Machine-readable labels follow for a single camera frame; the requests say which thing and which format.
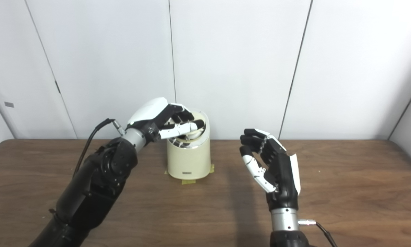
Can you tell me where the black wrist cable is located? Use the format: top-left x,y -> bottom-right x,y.
73,118 -> 125,179
298,220 -> 338,247

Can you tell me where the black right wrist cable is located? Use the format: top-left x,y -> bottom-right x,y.
298,220 -> 338,247

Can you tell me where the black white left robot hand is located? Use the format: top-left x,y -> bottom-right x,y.
126,97 -> 206,143

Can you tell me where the cream-colored round bin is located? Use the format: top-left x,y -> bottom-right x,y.
167,109 -> 211,180

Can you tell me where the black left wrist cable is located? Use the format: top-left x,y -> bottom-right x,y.
73,118 -> 125,179

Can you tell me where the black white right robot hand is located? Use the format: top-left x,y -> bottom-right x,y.
240,129 -> 301,210

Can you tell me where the cream round bin lid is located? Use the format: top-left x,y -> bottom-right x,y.
174,110 -> 206,142

